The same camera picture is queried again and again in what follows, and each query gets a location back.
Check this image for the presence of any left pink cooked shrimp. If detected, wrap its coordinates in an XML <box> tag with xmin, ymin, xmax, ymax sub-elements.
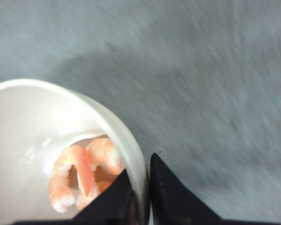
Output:
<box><xmin>49</xmin><ymin>145</ymin><xmax>99</xmax><ymax>213</ymax></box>

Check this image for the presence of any right pink cooked shrimp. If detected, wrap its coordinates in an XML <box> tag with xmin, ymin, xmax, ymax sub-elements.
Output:
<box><xmin>85</xmin><ymin>135</ymin><xmax>126</xmax><ymax>179</ymax></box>

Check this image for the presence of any beige ribbed bowl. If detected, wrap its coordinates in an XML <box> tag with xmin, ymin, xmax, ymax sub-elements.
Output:
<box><xmin>0</xmin><ymin>79</ymin><xmax>150</xmax><ymax>225</ymax></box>

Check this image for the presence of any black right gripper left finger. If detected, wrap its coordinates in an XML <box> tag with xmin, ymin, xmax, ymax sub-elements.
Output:
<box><xmin>14</xmin><ymin>170</ymin><xmax>139</xmax><ymax>225</ymax></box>

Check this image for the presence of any pink cooked shrimp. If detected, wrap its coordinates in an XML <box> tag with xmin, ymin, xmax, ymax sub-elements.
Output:
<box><xmin>85</xmin><ymin>135</ymin><xmax>126</xmax><ymax>179</ymax></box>
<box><xmin>49</xmin><ymin>145</ymin><xmax>99</xmax><ymax>213</ymax></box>

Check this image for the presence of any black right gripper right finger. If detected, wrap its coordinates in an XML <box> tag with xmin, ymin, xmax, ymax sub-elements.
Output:
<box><xmin>150</xmin><ymin>153</ymin><xmax>281</xmax><ymax>225</ymax></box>

